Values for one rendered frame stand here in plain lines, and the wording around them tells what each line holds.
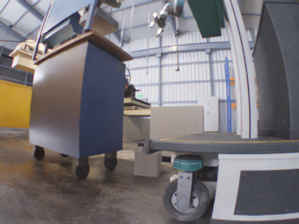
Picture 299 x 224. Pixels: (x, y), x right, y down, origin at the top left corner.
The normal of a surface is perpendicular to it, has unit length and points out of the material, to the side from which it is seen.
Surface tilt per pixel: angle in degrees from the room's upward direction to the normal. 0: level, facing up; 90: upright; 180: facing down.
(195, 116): 90
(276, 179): 90
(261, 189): 90
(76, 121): 90
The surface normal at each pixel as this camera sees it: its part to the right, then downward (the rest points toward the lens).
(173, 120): -0.36, -0.09
